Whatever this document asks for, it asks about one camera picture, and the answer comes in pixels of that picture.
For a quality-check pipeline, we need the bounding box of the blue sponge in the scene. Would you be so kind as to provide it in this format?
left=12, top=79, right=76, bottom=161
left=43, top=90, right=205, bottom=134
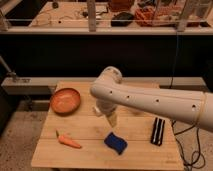
left=104, top=132, right=128, bottom=155

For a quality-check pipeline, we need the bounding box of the metal clamp bracket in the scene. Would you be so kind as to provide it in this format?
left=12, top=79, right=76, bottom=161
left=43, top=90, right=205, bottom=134
left=0, top=55, right=31, bottom=84

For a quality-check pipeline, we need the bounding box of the black cable on floor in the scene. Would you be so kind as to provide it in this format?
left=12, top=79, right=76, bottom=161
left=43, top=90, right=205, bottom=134
left=170, top=119, right=208, bottom=171

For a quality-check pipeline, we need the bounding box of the orange pepper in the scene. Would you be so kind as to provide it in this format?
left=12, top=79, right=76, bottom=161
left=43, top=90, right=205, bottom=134
left=56, top=132, right=82, bottom=149

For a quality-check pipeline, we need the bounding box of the orange crate in background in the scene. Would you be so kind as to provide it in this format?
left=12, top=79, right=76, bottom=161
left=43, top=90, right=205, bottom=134
left=135, top=8, right=175, bottom=27

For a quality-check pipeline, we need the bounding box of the black object on bench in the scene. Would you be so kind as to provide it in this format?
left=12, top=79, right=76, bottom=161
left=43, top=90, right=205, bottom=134
left=111, top=12, right=134, bottom=27

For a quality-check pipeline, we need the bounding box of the white plastic bottle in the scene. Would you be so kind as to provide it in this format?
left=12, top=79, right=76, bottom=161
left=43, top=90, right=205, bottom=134
left=93, top=106, right=102, bottom=117

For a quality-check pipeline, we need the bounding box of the white vertical post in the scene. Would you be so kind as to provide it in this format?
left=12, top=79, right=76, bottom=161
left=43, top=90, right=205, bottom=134
left=87, top=0, right=96, bottom=32

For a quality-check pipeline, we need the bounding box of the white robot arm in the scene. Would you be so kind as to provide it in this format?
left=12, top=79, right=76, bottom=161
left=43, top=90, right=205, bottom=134
left=90, top=66, right=213, bottom=132

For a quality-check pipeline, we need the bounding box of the blue hanging cable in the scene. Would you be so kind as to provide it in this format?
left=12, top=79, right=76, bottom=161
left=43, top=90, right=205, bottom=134
left=169, top=34, right=180, bottom=89

